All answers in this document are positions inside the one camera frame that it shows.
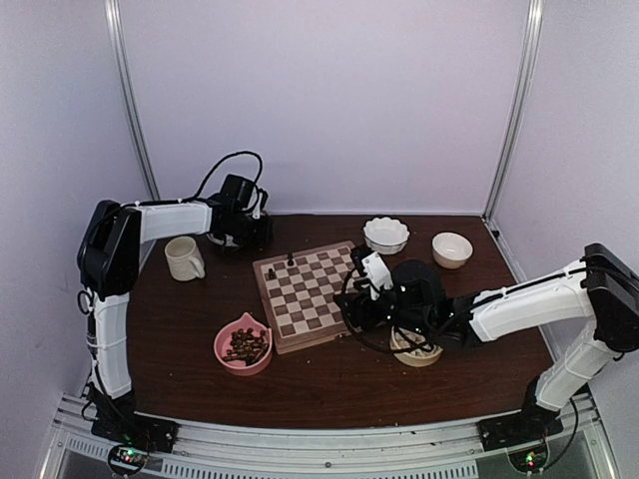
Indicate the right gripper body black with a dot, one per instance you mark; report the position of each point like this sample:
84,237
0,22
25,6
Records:
409,319

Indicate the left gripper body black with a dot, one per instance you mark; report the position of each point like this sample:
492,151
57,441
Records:
248,235

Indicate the wooden chess board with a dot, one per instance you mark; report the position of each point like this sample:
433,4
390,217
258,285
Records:
298,303

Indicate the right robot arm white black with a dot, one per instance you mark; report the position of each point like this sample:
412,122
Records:
599,288

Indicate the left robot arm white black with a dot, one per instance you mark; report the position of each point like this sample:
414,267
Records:
109,263

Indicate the cream spouted bowl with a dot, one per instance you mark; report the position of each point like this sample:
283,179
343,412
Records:
403,341

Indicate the small cream round bowl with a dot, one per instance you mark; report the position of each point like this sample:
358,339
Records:
451,250

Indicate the cream ribbed mug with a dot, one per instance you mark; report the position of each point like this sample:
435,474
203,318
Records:
184,259

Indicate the white scalloped bowl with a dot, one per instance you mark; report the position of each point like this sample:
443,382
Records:
385,235

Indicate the pink bowl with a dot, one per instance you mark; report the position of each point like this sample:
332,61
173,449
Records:
244,347

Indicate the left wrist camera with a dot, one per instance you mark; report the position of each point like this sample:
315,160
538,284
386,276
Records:
257,202

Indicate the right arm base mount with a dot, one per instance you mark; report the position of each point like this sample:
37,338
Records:
525,439

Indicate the front aluminium rail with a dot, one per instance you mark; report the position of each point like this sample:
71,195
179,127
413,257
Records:
451,449

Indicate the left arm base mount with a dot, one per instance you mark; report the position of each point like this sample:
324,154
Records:
135,441

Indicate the left aluminium frame post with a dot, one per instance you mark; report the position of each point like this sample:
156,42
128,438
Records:
117,39

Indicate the aluminium frame post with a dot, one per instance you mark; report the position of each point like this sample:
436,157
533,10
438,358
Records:
528,59
117,39

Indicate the right aluminium frame post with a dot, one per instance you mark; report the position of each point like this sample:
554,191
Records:
528,59

